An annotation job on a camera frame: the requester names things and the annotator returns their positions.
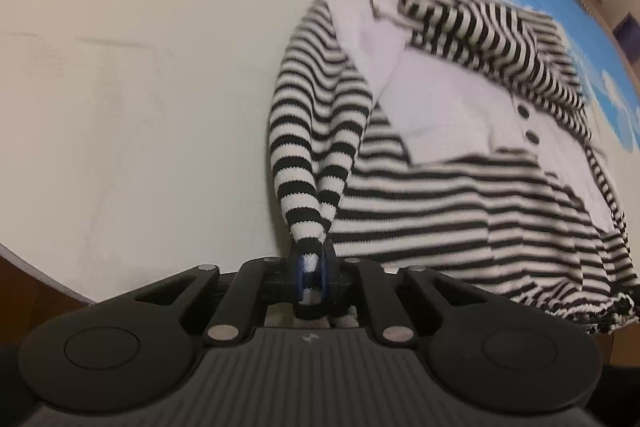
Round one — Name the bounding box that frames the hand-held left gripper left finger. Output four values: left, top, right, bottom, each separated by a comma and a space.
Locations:
134, 256, 308, 344

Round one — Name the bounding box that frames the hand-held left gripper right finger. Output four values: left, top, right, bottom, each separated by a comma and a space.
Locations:
321, 242, 497, 346

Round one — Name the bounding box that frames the striped shirt with white vest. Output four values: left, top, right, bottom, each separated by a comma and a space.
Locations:
265, 0, 640, 337

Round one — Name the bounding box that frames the blue and cream bed blanket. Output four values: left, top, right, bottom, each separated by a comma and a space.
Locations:
0, 0, 640, 308

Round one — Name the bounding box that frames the purple bag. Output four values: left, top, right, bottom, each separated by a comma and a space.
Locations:
614, 13, 640, 58

